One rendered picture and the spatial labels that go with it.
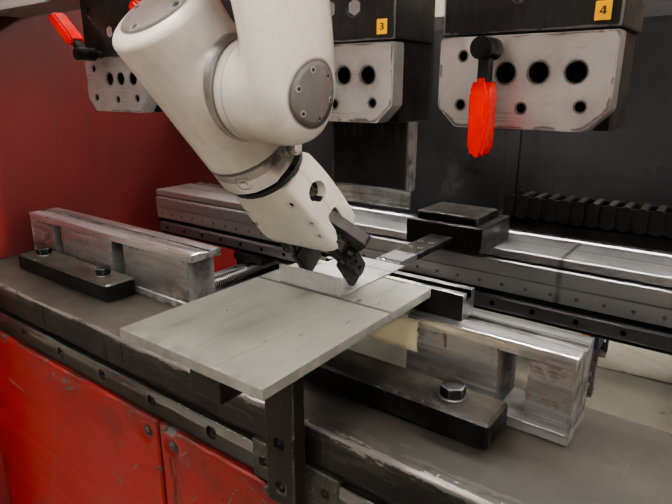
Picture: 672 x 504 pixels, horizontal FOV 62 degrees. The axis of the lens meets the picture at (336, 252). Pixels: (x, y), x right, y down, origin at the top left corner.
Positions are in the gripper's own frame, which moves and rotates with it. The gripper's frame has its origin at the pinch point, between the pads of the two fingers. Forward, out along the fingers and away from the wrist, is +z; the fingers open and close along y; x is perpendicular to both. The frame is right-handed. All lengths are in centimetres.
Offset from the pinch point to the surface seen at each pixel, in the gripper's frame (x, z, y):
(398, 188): -9.3, -2.7, -5.4
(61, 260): 7, 10, 63
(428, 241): -14.2, 14.5, -1.9
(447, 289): -2.7, 5.4, -11.9
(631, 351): -110, 226, -6
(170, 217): -16, 27, 68
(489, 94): -10.6, -14.8, -17.7
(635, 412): -67, 190, -17
